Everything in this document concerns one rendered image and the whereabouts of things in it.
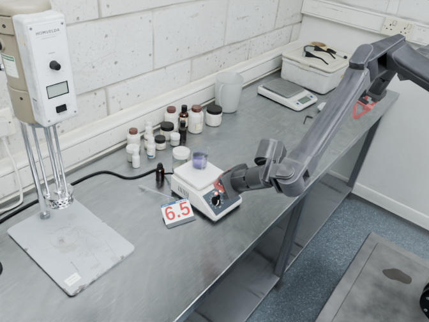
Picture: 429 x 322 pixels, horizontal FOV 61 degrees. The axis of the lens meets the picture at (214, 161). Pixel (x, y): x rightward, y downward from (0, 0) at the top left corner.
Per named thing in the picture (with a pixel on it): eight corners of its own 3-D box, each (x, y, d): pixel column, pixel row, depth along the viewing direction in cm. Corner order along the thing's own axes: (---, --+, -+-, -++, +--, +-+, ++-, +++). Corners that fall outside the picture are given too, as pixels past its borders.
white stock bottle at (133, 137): (125, 151, 134) (124, 131, 129) (131, 144, 138) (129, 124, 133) (136, 154, 134) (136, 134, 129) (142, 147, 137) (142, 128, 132)
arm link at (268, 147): (292, 177, 80) (299, 195, 86) (302, 134, 85) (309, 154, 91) (242, 172, 85) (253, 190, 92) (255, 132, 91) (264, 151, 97)
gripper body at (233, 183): (216, 178, 92) (235, 174, 87) (240, 163, 99) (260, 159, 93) (225, 201, 93) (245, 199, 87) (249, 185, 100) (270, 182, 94)
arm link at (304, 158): (379, 45, 90) (380, 76, 98) (357, 41, 93) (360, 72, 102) (289, 183, 78) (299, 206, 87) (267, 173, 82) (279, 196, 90)
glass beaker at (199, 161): (201, 160, 120) (203, 140, 115) (210, 168, 116) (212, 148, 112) (186, 165, 117) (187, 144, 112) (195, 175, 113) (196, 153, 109)
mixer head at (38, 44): (91, 127, 76) (76, 4, 62) (43, 147, 69) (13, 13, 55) (52, 102, 83) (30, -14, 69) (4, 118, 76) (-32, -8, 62)
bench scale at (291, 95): (297, 113, 173) (300, 103, 170) (255, 92, 186) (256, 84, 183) (318, 102, 184) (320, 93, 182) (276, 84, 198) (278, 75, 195)
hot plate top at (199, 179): (225, 174, 116) (226, 172, 115) (199, 191, 108) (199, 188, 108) (198, 158, 122) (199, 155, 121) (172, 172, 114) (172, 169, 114)
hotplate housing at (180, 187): (242, 204, 117) (245, 185, 112) (214, 225, 108) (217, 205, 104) (193, 172, 128) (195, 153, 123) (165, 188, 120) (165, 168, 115)
